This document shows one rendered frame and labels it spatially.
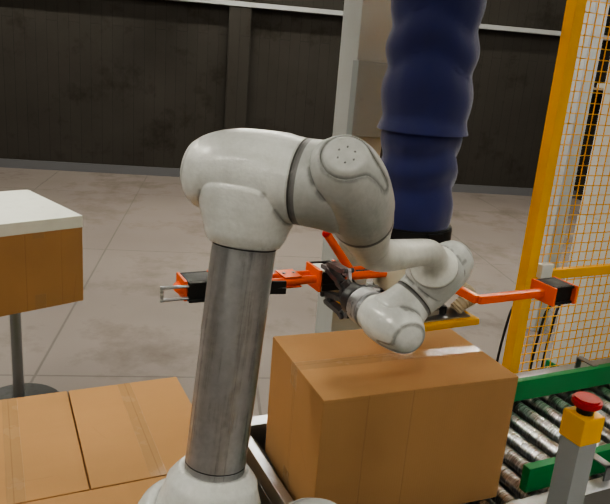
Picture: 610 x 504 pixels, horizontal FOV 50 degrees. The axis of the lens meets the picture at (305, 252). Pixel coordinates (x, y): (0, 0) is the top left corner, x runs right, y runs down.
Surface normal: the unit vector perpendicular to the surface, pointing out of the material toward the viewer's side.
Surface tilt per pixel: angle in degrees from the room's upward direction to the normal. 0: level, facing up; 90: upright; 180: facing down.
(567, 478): 90
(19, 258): 90
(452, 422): 90
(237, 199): 87
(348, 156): 50
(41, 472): 0
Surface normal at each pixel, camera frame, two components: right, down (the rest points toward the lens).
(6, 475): 0.07, -0.96
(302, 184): -0.42, 0.12
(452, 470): 0.36, 0.29
